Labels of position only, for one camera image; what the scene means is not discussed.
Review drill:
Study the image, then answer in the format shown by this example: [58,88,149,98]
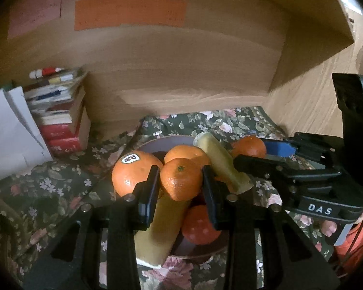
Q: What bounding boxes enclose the stack of books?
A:
[23,68,93,158]

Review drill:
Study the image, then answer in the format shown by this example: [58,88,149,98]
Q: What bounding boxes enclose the large orange with sticker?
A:
[112,150,164,198]

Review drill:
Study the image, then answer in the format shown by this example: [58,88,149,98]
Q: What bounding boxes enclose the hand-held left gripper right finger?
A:
[202,166,339,290]

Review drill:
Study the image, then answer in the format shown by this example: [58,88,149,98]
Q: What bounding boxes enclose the person's right forearm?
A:
[334,208,363,275]

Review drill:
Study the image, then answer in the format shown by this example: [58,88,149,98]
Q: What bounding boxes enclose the red and white glue pen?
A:
[29,67,65,79]

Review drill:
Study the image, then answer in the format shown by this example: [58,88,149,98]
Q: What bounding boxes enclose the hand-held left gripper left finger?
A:
[50,166,161,290]

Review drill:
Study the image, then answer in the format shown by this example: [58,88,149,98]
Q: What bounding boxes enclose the white paper sheets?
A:
[0,86,54,185]

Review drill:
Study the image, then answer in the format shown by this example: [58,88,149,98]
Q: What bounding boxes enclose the yellow banana piece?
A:
[135,187,190,268]
[194,132,252,194]

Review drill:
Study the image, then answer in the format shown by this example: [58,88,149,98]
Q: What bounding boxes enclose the person's right hand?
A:
[321,220,340,237]

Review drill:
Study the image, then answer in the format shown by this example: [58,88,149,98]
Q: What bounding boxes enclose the medium orange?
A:
[164,145,211,170]

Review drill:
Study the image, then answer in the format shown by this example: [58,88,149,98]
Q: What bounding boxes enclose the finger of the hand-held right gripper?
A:
[261,132,336,170]
[234,155,342,188]

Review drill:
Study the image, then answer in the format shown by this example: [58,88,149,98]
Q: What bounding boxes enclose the orange sticky note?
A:
[74,0,186,32]

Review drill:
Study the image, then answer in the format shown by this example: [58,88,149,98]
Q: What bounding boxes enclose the wooden shelf unit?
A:
[0,0,363,145]

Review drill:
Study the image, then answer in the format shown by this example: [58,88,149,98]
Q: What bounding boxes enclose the dark purple plate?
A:
[115,136,230,259]

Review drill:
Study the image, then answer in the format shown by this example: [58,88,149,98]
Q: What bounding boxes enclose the pink sticky note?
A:
[8,0,64,40]

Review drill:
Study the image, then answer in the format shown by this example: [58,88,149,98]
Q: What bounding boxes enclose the dark floral cloth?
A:
[0,106,336,290]

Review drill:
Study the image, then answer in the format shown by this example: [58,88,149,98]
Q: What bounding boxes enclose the small tangerine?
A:
[231,136,267,159]
[160,158,203,202]

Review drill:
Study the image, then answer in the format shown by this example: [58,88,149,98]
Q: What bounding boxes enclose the red tomato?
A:
[181,205,223,245]

